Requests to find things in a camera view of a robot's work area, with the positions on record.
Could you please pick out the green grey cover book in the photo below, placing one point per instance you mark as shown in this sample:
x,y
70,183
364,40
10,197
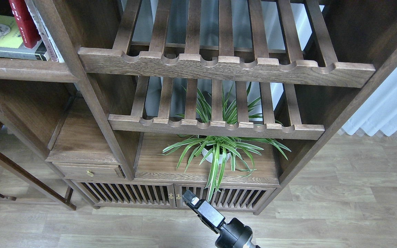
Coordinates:
x,y
11,43

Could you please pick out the green spider plant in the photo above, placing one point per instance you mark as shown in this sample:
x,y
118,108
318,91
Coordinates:
x,y
220,148

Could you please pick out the dark wooden bookshelf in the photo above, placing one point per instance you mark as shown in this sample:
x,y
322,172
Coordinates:
x,y
297,69

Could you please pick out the red cover book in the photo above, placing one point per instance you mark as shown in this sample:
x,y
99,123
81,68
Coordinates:
x,y
25,23

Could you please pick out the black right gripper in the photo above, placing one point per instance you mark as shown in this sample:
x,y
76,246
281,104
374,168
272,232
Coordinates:
x,y
232,235

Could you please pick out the upright white book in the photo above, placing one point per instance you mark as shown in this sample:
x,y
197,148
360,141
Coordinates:
x,y
50,44

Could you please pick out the wooden furniture at left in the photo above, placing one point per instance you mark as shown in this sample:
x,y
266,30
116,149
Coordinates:
x,y
26,179

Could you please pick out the white curtain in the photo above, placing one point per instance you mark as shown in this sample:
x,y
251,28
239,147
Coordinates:
x,y
378,114

